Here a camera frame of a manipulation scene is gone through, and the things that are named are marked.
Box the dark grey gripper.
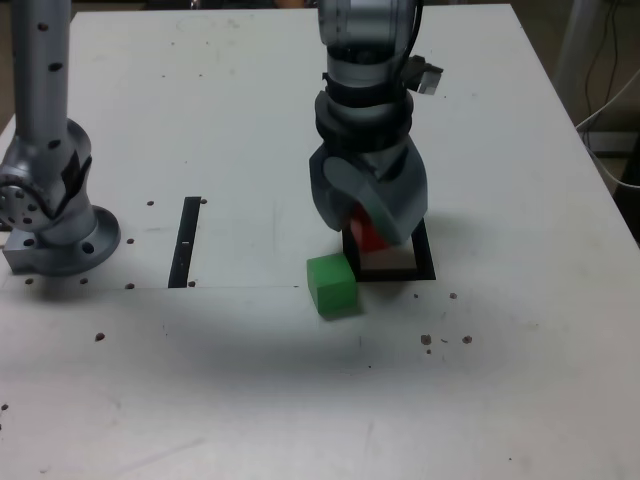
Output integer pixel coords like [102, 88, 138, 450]
[308, 138, 431, 248]

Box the red cube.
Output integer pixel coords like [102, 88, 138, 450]
[348, 204, 392, 254]

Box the green cube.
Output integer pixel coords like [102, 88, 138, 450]
[305, 252, 364, 321]

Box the black tape square outline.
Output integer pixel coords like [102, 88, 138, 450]
[341, 217, 437, 283]

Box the black tape strip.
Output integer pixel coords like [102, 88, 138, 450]
[167, 196, 202, 290]

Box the white background box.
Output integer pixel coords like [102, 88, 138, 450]
[581, 129, 640, 155]

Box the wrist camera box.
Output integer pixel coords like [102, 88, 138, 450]
[406, 55, 445, 97]

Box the white background cable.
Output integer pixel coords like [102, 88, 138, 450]
[574, 64, 640, 191]

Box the black background cable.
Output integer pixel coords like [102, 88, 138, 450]
[583, 0, 624, 119]

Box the white background post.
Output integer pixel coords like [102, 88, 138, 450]
[553, 0, 609, 101]

